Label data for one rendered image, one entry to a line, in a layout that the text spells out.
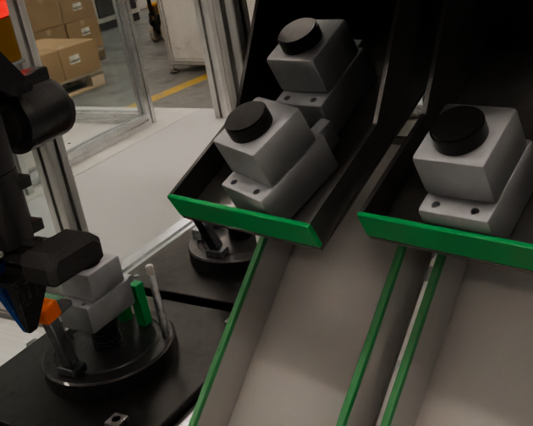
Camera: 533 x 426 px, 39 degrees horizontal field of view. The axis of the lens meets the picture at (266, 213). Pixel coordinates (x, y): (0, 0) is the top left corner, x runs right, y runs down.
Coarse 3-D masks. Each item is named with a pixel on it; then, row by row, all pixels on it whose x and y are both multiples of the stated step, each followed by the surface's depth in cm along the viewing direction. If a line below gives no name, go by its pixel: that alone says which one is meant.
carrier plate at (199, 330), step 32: (192, 320) 85; (224, 320) 84; (32, 352) 84; (192, 352) 79; (0, 384) 79; (32, 384) 78; (160, 384) 75; (192, 384) 74; (0, 416) 74; (32, 416) 73; (64, 416) 72; (96, 416) 72; (128, 416) 71; (160, 416) 70
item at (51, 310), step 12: (48, 300) 72; (60, 300) 74; (48, 312) 71; (60, 312) 72; (48, 324) 71; (60, 324) 73; (48, 336) 73; (60, 336) 73; (60, 348) 73; (72, 348) 74; (60, 360) 75; (72, 360) 74
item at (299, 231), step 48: (288, 0) 60; (336, 0) 65; (384, 0) 64; (432, 0) 52; (384, 48) 59; (432, 48) 53; (240, 96) 58; (384, 96) 50; (384, 144) 51; (192, 192) 56; (336, 192) 48; (288, 240) 49
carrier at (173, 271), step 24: (192, 240) 100; (240, 240) 97; (144, 264) 100; (168, 264) 99; (192, 264) 97; (216, 264) 93; (240, 264) 92; (168, 288) 93; (192, 288) 92; (216, 288) 91
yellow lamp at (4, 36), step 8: (8, 16) 86; (0, 24) 84; (8, 24) 86; (0, 32) 85; (8, 32) 85; (0, 40) 85; (8, 40) 86; (16, 40) 87; (0, 48) 85; (8, 48) 86; (16, 48) 87; (8, 56) 86; (16, 56) 87
